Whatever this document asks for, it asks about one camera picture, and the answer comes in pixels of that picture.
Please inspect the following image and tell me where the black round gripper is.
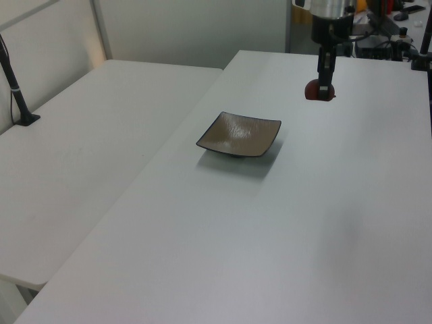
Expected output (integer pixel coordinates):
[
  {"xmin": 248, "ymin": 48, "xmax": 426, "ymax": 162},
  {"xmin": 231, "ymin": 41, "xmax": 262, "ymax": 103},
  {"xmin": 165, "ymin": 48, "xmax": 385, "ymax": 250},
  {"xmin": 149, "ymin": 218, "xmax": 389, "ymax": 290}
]
[{"xmin": 310, "ymin": 13, "xmax": 355, "ymax": 102}]

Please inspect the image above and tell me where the small red-brown round food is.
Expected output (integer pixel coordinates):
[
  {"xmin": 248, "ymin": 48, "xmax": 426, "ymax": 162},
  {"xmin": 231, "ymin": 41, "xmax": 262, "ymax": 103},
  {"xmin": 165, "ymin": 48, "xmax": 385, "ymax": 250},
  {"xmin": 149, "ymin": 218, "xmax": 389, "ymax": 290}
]
[{"xmin": 304, "ymin": 78, "xmax": 338, "ymax": 102}]

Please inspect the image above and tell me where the square brown ceramic plate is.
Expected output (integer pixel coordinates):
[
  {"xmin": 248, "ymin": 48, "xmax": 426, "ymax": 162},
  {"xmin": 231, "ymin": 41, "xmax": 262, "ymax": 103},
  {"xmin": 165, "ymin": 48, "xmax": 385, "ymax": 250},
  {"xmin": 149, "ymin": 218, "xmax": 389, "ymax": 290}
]
[{"xmin": 195, "ymin": 111, "xmax": 283, "ymax": 160}]

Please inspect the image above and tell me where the grey control box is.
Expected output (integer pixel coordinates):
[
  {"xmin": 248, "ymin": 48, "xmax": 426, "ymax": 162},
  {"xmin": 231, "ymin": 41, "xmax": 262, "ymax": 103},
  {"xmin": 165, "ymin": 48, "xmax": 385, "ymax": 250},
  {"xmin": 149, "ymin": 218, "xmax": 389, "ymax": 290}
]
[{"xmin": 353, "ymin": 33, "xmax": 396, "ymax": 60}]

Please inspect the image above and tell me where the black table clamp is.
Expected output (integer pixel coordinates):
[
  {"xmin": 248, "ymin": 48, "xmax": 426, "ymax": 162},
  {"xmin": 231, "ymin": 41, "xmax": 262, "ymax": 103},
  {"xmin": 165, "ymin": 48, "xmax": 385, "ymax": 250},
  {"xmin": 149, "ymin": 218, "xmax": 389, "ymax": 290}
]
[{"xmin": 409, "ymin": 9, "xmax": 432, "ymax": 72}]

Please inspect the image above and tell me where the black flat phone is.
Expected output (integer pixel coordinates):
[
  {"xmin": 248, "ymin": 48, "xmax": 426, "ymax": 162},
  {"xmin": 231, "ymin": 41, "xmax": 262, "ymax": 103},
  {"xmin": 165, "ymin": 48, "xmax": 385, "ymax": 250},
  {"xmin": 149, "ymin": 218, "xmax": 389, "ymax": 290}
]
[{"xmin": 394, "ymin": 3, "xmax": 427, "ymax": 21}]

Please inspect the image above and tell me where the white partition panel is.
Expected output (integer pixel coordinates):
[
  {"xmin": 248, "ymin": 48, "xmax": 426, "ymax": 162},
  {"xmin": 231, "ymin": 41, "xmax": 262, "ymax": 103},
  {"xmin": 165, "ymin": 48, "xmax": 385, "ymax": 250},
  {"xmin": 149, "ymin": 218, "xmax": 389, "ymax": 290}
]
[{"xmin": 0, "ymin": 0, "xmax": 114, "ymax": 134}]

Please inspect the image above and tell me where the black camera stand with cable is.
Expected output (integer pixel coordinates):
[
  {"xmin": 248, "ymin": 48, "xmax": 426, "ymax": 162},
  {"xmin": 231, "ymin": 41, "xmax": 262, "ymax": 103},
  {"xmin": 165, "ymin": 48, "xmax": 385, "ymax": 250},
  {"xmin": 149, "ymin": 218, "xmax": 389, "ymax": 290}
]
[{"xmin": 0, "ymin": 32, "xmax": 42, "ymax": 128}]

